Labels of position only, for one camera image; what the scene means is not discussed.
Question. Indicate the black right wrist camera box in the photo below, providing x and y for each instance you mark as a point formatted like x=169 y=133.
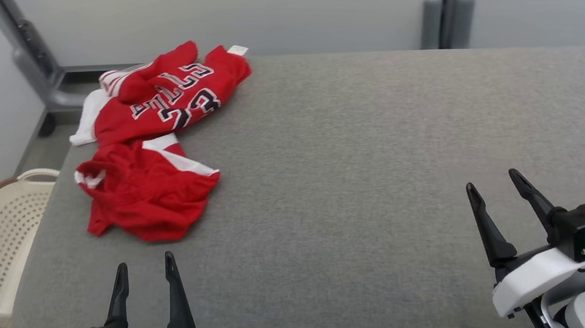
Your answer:
x=582 y=228

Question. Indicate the red white shorts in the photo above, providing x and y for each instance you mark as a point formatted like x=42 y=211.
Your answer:
x=146 y=197

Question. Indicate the red white jersey shirt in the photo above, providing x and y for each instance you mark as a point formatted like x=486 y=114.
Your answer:
x=163 y=99

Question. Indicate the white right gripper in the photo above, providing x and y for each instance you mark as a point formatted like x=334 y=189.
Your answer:
x=537 y=277

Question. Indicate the black caster wheel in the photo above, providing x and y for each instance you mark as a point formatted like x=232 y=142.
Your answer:
x=47 y=125

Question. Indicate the grey metal frame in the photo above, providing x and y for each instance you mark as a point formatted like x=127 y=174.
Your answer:
x=26 y=48

